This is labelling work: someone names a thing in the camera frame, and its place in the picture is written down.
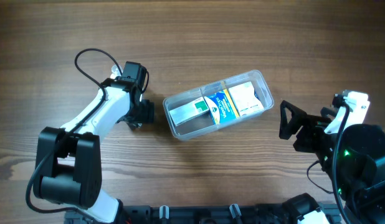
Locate white green long box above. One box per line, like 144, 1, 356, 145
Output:
169, 97, 209, 126

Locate white medicine box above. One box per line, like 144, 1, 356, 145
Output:
229, 82, 264, 116

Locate clear plastic container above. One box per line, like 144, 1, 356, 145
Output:
163, 70, 275, 141

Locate blue Vicks VapoDrops box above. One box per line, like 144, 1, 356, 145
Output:
204, 89, 239, 124

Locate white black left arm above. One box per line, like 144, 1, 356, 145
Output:
26, 85, 154, 223

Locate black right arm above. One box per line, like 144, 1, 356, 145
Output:
279, 101, 385, 223

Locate black right camera cable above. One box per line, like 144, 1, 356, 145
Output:
306, 102, 352, 224

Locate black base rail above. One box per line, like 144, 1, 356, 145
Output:
64, 192, 343, 224

